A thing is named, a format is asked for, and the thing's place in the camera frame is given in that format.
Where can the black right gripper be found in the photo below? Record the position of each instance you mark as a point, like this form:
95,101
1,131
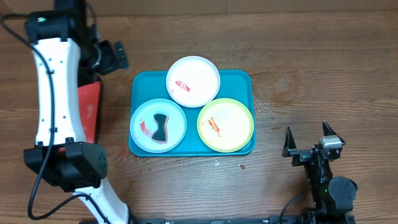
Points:
290,149

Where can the light blue plate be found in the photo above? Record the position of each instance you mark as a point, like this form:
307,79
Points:
143,125

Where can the blue plastic tray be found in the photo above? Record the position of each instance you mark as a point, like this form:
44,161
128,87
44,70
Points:
235,84

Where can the white plate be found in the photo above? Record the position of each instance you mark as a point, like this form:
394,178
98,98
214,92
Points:
193,81

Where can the pink green sponge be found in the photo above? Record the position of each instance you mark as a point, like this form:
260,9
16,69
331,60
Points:
160,135

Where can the yellow-green plate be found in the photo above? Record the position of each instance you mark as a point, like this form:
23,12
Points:
225,125

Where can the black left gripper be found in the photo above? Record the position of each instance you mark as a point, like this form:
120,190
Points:
113,61

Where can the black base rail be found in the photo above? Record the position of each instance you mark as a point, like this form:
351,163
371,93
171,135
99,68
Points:
273,219

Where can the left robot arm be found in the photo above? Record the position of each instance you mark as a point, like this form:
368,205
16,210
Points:
69,54

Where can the red water basin tray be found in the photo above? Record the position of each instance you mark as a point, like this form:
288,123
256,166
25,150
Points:
89,103

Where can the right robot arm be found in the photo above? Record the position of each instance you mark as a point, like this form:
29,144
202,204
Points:
332,196

